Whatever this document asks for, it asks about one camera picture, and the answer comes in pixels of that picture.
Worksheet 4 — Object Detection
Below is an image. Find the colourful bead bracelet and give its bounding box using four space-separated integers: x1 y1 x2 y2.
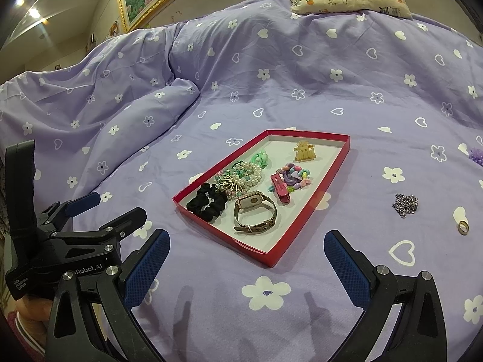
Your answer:
275 162 313 193

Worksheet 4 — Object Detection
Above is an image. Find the person's left hand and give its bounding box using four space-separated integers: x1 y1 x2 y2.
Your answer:
16 297 54 328

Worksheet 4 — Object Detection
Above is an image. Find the yellow hair claw clip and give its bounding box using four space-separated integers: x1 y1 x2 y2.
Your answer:
293 141 317 162

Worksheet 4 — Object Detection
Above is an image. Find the purple floral duvet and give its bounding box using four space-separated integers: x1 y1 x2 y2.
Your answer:
0 0 483 362

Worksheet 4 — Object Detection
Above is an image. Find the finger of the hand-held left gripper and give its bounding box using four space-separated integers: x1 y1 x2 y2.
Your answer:
49 206 148 252
40 192 102 227

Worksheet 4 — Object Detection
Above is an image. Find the pink hair clip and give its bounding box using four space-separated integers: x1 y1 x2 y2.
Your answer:
270 173 292 205

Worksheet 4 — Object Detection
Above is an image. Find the gold wristwatch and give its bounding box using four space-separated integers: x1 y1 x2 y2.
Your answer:
233 190 278 234

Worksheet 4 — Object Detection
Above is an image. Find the black scrunchie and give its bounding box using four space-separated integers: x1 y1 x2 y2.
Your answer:
186 183 228 222

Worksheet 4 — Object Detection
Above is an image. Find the person's left forearm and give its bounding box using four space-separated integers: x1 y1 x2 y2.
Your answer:
5 311 50 359

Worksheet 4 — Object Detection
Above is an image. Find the pearl bead bracelet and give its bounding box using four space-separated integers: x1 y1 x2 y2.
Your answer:
230 160 265 193

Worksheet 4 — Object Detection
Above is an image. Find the silver flower brooch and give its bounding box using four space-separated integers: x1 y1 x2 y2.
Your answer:
214 175 242 200

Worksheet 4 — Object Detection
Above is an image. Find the red shallow box tray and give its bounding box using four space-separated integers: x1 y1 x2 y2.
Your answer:
172 130 351 268

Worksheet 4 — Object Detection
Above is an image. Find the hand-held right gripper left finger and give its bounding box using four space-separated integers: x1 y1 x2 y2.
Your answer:
44 228 171 362

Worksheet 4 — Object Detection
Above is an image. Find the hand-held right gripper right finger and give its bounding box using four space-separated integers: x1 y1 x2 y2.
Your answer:
324 229 453 362

